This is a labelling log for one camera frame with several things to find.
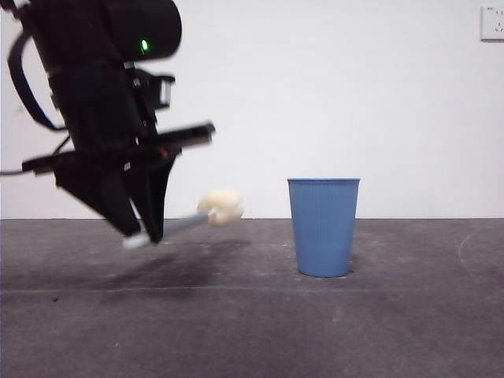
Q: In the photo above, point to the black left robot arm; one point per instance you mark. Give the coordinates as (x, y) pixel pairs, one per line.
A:
(98, 27)

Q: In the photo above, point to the blue ribbed plastic cup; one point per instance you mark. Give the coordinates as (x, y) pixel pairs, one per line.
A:
(323, 228)

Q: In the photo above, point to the white wall socket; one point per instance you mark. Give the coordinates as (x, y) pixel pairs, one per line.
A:
(493, 23)

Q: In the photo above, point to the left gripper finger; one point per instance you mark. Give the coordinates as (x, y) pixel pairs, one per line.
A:
(153, 197)
(102, 193)

